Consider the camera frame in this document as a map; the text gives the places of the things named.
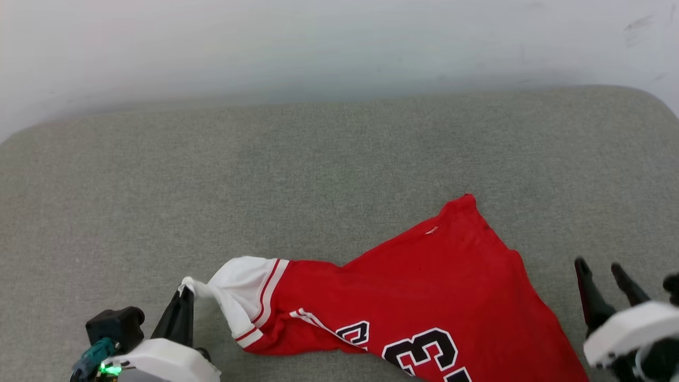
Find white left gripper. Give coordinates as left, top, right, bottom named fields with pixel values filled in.
left=101, top=287, right=221, bottom=382

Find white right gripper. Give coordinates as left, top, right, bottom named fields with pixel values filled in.
left=574, top=257, right=679, bottom=382

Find red basketball jersey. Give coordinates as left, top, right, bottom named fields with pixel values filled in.
left=179, top=194, right=590, bottom=382

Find grey fabric sofa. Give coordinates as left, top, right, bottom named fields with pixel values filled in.
left=0, top=85, right=679, bottom=382

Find teal cable connector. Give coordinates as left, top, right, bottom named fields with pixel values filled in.
left=72, top=338, right=117, bottom=382

